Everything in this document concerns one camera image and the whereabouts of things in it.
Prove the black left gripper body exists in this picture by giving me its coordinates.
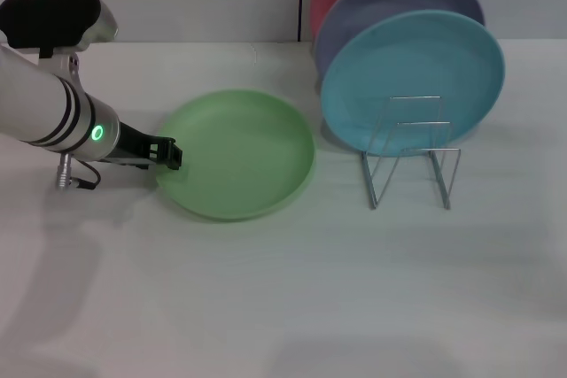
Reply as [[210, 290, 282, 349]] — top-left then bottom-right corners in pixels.
[[103, 122, 157, 170]]

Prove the green round plate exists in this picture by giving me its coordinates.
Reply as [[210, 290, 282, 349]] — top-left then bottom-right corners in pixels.
[[154, 89, 316, 222]]

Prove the silver wire plate rack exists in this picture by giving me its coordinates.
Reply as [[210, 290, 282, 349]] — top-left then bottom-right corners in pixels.
[[361, 95, 462, 212]]

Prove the left wrist camera housing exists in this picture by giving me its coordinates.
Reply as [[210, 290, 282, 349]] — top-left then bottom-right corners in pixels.
[[0, 0, 120, 82]]

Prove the teal blue round plate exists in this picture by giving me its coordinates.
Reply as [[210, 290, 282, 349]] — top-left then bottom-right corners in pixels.
[[320, 9, 507, 158]]

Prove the left arm cable with plug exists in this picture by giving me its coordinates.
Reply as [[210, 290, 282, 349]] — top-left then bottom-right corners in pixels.
[[55, 151, 101, 192]]

